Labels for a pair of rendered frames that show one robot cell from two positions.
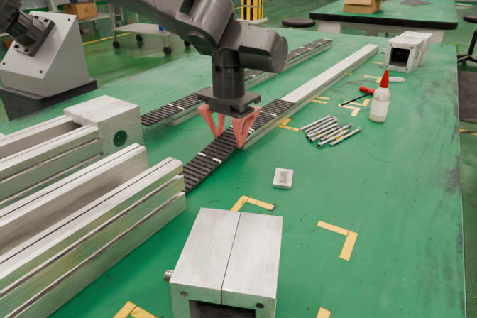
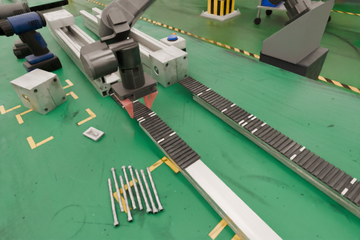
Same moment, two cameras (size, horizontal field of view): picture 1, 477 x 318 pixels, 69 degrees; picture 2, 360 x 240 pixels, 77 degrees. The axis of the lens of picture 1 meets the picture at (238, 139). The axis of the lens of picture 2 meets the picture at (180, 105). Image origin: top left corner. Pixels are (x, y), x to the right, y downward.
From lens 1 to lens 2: 0.96 m
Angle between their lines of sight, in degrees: 88
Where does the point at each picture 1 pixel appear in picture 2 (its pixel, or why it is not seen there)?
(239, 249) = (30, 79)
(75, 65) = (289, 45)
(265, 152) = (129, 136)
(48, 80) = (266, 44)
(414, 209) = (12, 189)
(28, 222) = not seen: hidden behind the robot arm
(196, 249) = (40, 72)
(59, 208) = not seen: hidden behind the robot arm
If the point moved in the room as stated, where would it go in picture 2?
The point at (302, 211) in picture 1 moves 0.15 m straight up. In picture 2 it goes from (65, 134) to (41, 88)
